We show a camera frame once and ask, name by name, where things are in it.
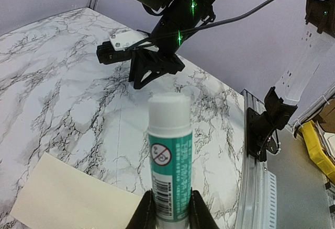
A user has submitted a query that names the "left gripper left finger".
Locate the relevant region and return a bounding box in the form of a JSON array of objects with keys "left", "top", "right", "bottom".
[{"left": 127, "top": 190, "right": 157, "bottom": 229}]

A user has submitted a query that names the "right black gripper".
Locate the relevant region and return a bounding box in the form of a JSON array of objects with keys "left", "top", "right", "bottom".
[{"left": 128, "top": 49, "right": 185, "bottom": 89}]

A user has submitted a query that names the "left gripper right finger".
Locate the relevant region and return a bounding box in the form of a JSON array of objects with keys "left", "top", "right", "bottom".
[{"left": 188, "top": 190, "right": 217, "bottom": 229}]

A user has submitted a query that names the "green white glue stick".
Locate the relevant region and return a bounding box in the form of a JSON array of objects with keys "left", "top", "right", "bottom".
[{"left": 148, "top": 93, "right": 193, "bottom": 228}]

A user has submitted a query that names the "cream paper envelope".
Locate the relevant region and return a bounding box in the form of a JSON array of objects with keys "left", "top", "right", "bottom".
[{"left": 10, "top": 153, "right": 141, "bottom": 228}]

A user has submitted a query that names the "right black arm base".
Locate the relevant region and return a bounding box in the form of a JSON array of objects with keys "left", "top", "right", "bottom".
[{"left": 246, "top": 86, "right": 298, "bottom": 162}]

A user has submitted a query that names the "yellow plastic bin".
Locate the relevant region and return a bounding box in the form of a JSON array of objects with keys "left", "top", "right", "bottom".
[{"left": 299, "top": 120, "right": 334, "bottom": 184}]

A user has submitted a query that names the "brown cardboard box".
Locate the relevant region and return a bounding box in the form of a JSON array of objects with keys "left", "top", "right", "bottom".
[{"left": 316, "top": 99, "right": 334, "bottom": 124}]

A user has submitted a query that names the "front aluminium table rail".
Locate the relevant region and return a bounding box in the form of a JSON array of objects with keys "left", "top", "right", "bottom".
[{"left": 235, "top": 87, "right": 335, "bottom": 229}]

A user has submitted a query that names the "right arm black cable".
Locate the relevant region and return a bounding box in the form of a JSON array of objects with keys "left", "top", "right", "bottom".
[{"left": 125, "top": 0, "right": 300, "bottom": 51}]

